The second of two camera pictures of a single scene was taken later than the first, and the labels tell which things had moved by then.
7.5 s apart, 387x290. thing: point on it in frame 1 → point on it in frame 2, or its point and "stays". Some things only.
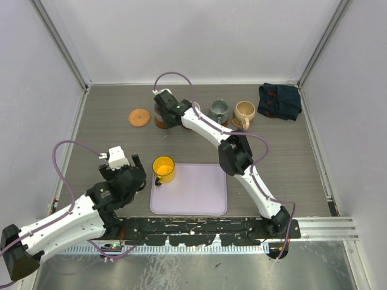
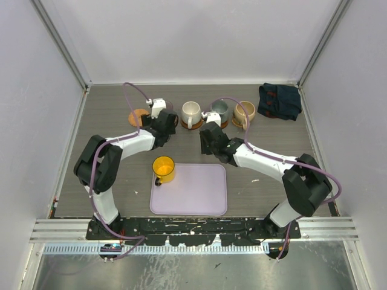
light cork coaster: [139, 117] stays
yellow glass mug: [163, 167] stays
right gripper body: [168, 124] → [207, 149]
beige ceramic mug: [243, 112] stays
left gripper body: [111, 176] → [147, 121]
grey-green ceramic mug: [219, 111] stays
